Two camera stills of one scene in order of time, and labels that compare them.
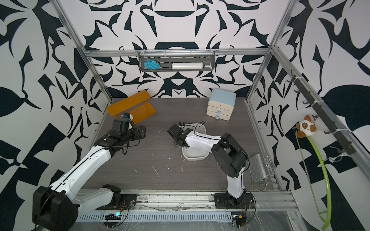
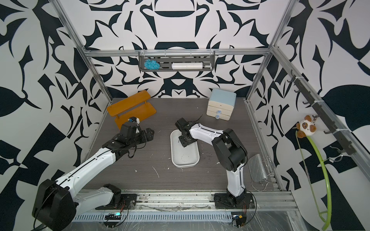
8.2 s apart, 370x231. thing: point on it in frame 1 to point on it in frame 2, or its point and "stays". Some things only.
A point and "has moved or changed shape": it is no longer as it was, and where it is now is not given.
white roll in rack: x=189 y=65 stays
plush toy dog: x=305 y=127 stays
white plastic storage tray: x=193 y=153 has moved or changed shape
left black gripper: x=141 y=131 to x=144 y=138
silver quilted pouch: x=257 y=170 stays
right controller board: x=240 y=219 stays
